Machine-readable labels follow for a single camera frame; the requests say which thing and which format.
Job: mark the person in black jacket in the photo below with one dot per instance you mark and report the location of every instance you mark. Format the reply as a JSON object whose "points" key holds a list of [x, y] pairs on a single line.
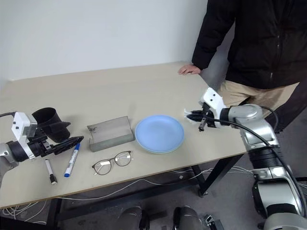
{"points": [[261, 48]]}

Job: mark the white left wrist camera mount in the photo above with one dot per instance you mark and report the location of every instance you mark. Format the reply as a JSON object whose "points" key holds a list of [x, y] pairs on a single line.
{"points": [[20, 122]]}

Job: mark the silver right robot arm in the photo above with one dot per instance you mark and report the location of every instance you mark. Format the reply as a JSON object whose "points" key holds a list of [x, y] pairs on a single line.
{"points": [[254, 119]]}

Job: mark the person's right hand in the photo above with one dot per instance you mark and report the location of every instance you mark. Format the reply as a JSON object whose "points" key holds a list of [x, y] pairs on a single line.
{"points": [[189, 69]]}

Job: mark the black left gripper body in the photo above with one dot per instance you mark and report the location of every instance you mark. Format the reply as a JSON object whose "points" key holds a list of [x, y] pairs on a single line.
{"points": [[40, 147]]}

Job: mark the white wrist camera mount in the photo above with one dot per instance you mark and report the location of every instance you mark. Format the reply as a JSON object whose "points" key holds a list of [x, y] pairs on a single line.
{"points": [[213, 98], [20, 122]]}

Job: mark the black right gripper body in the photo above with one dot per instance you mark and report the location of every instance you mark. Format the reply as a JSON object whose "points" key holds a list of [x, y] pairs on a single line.
{"points": [[206, 117]]}

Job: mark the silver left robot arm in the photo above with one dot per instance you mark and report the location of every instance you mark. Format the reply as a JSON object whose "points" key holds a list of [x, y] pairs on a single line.
{"points": [[5, 153]]}

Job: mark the person's right forearm black sleeve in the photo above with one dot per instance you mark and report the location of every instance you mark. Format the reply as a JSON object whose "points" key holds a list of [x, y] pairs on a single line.
{"points": [[205, 51]]}

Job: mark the dark rounded shape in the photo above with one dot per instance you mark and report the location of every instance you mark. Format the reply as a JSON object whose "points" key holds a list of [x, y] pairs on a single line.
{"points": [[189, 218]]}

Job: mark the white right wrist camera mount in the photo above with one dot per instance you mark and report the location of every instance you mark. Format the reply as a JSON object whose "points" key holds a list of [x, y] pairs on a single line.
{"points": [[213, 98]]}

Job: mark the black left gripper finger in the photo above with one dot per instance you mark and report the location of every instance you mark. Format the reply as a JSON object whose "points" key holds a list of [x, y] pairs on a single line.
{"points": [[68, 143], [58, 125]]}

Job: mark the light blue plate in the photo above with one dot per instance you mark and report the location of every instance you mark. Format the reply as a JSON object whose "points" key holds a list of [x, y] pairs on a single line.
{"points": [[163, 152], [159, 131]]}

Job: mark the black cup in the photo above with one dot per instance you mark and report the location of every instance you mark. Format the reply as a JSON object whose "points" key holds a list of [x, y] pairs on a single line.
{"points": [[49, 117]]}

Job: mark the blue capped whiteboard marker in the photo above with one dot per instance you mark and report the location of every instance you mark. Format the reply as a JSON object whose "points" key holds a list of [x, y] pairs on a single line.
{"points": [[72, 161]]}

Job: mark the black bracket device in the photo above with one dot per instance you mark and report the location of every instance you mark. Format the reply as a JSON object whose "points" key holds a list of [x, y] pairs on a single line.
{"points": [[214, 223]]}

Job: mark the grey glasses case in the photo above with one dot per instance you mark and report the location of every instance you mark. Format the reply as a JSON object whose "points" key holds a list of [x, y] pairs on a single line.
{"points": [[110, 134]]}

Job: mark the brown thin-rimmed glasses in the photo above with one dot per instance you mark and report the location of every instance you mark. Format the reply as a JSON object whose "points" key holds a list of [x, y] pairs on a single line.
{"points": [[118, 163]]}

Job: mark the black metal table frame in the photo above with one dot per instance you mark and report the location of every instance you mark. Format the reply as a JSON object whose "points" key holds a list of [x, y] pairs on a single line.
{"points": [[211, 177]]}

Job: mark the black capped whiteboard marker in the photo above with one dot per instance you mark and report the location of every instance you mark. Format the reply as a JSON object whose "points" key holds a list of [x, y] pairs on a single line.
{"points": [[50, 170]]}

